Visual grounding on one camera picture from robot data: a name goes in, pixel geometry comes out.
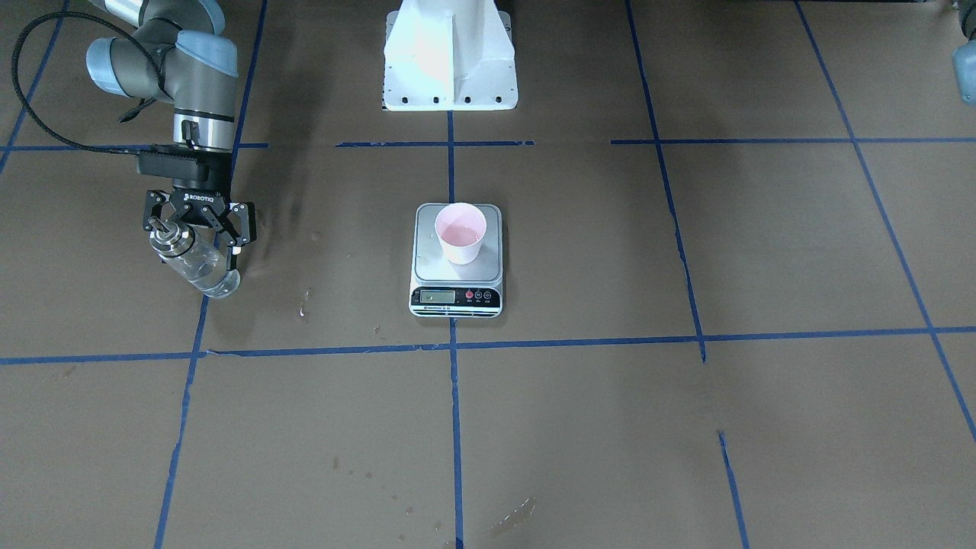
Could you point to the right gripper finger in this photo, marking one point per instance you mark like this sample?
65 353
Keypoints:
156 217
237 223

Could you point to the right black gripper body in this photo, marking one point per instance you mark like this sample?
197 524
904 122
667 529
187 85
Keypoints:
197 202

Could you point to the clear glass sauce bottle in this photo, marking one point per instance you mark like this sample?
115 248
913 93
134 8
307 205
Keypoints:
196 260

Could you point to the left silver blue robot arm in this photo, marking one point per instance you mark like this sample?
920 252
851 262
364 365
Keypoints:
963 58

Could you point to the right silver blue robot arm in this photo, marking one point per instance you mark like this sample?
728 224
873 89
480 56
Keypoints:
177 55

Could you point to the silver digital kitchen scale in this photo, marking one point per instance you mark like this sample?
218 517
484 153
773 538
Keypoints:
442 289

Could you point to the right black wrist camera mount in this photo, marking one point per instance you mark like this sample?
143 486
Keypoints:
203 166

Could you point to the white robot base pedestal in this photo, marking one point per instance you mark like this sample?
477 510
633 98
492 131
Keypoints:
449 56

